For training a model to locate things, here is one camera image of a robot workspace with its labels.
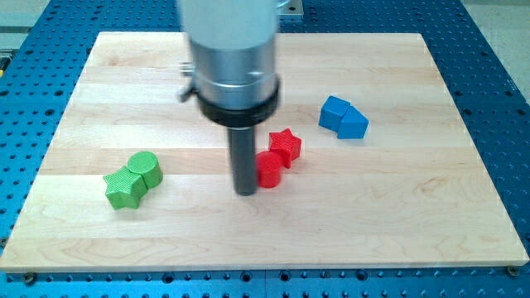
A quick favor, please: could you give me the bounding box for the wooden board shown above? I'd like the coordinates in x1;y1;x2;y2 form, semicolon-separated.
1;32;528;272

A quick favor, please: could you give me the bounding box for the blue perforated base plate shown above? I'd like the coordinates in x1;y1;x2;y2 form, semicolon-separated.
1;0;529;297

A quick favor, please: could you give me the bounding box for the blue cube block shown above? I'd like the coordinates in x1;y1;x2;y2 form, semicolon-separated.
318;96;350;132

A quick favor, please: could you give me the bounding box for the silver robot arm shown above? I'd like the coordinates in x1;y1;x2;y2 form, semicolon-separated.
178;0;280;127

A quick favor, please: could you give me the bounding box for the green cylinder block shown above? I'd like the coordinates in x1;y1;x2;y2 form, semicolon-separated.
127;151;163;189

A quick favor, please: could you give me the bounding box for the red cylinder block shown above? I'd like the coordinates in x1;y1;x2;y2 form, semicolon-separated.
256;151;282;188

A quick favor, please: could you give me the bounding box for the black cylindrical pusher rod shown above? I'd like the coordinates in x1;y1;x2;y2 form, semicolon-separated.
227;127;258;196

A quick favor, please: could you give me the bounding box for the red star block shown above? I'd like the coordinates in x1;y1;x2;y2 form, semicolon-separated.
268;128;302;169

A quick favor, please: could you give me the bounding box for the green star block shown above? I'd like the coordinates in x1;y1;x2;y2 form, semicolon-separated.
104;166;147;209

